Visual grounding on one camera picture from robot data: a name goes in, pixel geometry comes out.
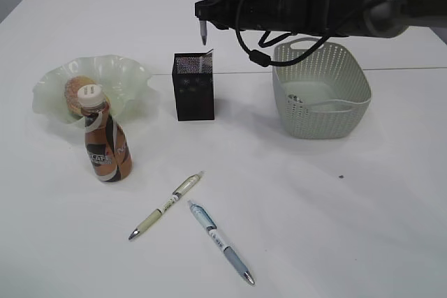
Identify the green wavy glass plate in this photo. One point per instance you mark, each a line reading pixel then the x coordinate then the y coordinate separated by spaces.
pixel 125 83

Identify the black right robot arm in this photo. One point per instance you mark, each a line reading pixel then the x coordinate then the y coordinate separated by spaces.
pixel 385 20

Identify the clear plastic ruler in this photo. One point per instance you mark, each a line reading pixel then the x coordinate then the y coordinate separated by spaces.
pixel 205 62

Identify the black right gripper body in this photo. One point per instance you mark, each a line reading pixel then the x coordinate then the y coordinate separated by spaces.
pixel 311 17

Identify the beige retractable pen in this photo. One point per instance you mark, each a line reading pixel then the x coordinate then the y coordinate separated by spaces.
pixel 175 196

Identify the sugared orange bread bun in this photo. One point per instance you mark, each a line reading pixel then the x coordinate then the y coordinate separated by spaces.
pixel 71 93

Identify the paper ball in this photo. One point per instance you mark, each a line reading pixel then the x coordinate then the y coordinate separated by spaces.
pixel 295 98

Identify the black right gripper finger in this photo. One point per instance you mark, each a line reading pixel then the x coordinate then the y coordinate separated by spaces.
pixel 220 13

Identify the green plastic woven basket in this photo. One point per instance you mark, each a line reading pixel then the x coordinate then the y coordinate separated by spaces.
pixel 334 89

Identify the blue retractable pen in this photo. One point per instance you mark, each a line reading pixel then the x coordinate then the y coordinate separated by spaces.
pixel 211 229

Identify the black mesh pen holder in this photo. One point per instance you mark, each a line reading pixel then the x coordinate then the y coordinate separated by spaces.
pixel 194 91

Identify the brown Nescafe coffee bottle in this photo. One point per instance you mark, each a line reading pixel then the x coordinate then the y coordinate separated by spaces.
pixel 105 141

